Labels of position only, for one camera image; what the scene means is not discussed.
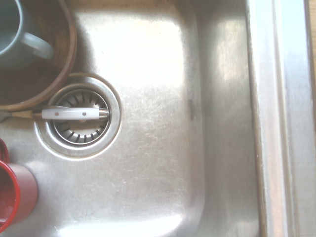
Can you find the steel drain strainer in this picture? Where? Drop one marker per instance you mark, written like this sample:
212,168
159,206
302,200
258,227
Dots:
111,128

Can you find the grey ceramic mug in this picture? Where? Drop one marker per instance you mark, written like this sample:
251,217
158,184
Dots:
34,40

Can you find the stainless steel double sink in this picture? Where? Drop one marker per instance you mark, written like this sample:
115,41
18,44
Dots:
160,160

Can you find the red cup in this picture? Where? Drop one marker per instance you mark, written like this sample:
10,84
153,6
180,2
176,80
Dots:
23,187

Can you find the brown wooden bowl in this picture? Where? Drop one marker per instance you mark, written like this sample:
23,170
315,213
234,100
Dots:
49,81

